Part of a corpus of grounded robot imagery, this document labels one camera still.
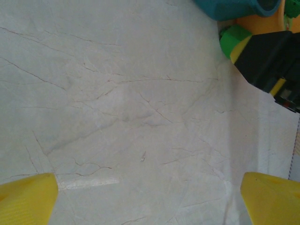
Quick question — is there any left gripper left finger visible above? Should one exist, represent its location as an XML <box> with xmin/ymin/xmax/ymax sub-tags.
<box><xmin>0</xmin><ymin>172</ymin><xmax>59</xmax><ymax>225</ymax></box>

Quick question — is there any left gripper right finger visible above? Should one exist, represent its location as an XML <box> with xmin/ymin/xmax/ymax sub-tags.
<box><xmin>240</xmin><ymin>172</ymin><xmax>300</xmax><ymax>225</ymax></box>

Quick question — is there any orange plastic container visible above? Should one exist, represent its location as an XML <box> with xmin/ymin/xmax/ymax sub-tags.
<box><xmin>235</xmin><ymin>0</ymin><xmax>300</xmax><ymax>36</ymax></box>

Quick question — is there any teal plastic container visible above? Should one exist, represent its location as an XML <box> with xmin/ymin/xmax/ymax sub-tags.
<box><xmin>192</xmin><ymin>0</ymin><xmax>281</xmax><ymax>22</ymax></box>

